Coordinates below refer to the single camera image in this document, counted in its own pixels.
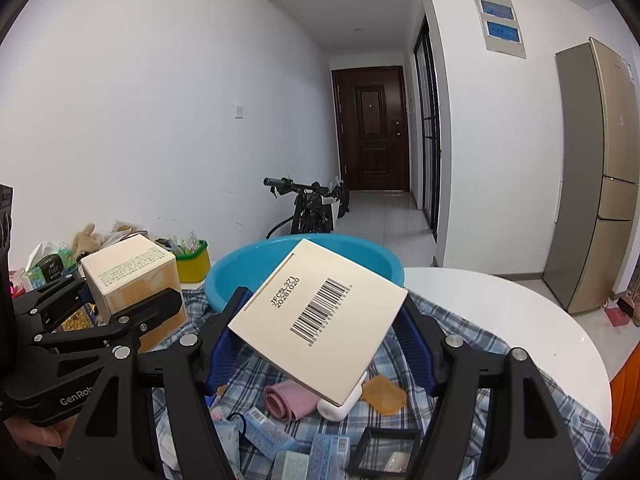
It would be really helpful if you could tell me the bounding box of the light blue pink packet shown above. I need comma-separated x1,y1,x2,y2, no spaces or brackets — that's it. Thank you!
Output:
210,408,247,467

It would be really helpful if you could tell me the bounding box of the amber square soap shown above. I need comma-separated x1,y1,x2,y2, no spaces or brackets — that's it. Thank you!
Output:
362,374,408,416

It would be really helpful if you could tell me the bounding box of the blue plastic basin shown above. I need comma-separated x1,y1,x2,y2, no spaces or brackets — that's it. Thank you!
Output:
204,234,405,314

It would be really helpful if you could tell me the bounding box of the orange cloth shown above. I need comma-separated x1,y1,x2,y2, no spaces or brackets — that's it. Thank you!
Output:
611,354,640,438

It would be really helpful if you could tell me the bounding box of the blue plaid cloth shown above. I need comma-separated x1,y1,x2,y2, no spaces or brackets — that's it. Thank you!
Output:
150,285,614,480

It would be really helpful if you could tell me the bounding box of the dark brown entrance door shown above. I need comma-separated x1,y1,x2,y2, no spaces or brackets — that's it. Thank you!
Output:
331,66,411,192

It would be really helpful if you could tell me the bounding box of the black framed glass door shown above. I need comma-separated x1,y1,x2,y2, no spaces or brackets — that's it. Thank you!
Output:
413,15,442,241

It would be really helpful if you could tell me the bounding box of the person's left hand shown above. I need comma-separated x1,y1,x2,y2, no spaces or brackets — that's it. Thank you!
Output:
0,417,79,462

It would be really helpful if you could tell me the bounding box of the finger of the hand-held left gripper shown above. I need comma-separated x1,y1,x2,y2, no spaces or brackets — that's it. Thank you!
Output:
12,275,96,335
31,287,183,362

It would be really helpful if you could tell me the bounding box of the white green plastic bag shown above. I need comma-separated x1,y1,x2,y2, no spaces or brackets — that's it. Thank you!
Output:
25,241,69,281

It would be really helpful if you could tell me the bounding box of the grey wall panel box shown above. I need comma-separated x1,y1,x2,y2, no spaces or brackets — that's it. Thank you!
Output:
471,0,529,59

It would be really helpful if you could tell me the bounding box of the pale green box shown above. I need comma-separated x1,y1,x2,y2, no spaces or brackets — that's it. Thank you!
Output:
272,450,311,480

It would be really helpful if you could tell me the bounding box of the pink floor item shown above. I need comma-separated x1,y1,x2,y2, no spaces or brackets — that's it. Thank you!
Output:
604,305,632,329

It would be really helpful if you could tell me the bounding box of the light blue printed box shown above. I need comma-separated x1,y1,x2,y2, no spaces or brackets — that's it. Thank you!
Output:
306,433,352,480

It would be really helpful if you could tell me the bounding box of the black electric bicycle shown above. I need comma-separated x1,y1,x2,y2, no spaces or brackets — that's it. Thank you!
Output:
263,176,351,240

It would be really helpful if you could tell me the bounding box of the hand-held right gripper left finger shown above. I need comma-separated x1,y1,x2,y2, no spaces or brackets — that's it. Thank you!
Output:
59,286,261,480

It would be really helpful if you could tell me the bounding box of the cream cardboard box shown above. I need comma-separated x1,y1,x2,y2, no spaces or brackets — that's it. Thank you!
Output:
80,234,189,354

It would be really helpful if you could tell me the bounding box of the grey beige cabinet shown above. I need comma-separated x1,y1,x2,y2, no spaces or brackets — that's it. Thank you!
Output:
542,37,640,316

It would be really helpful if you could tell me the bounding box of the gold foil packet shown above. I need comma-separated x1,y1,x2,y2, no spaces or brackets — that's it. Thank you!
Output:
62,307,101,332

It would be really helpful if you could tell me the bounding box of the beige plush toy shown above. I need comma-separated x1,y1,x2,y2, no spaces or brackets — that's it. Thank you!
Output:
72,223,109,254

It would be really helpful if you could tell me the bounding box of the slim light blue box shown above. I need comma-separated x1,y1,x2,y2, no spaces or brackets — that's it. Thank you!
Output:
244,407,302,461

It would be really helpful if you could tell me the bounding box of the pink rolled cloth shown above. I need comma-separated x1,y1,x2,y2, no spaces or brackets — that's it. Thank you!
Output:
263,380,321,421

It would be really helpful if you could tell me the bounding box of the white barcode box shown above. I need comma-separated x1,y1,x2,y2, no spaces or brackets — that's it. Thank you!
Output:
227,238,409,408

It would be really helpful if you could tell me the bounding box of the black framed display box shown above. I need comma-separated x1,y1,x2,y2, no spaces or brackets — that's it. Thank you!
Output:
346,426,424,476

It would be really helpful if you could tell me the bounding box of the yellow bin with green rim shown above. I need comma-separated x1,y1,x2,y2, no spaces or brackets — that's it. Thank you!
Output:
175,240,211,284

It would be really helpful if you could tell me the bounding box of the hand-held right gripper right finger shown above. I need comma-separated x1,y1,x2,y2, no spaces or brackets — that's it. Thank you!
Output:
392,294,587,480

